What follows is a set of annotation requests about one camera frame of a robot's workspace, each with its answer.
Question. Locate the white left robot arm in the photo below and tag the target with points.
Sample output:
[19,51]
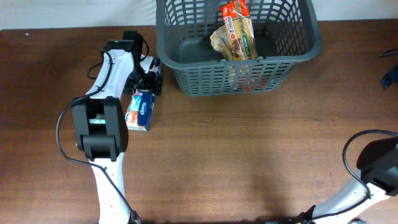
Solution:
[100,126]

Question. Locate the green wet wipes pack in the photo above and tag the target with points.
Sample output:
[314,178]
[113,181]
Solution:
[99,119]

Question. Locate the Kleenex tissue multipack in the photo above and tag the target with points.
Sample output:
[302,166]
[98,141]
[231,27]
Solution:
[139,111]

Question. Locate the beige snack bag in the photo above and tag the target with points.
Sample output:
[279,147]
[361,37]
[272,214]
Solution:
[219,42]

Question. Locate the spaghetti pasta packet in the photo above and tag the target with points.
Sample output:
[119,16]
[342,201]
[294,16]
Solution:
[240,32]

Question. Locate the grey plastic basket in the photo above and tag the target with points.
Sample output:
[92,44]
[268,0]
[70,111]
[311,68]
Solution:
[285,33]

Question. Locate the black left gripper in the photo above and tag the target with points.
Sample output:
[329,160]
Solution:
[149,84]

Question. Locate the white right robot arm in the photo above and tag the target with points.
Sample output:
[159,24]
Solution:
[377,181]

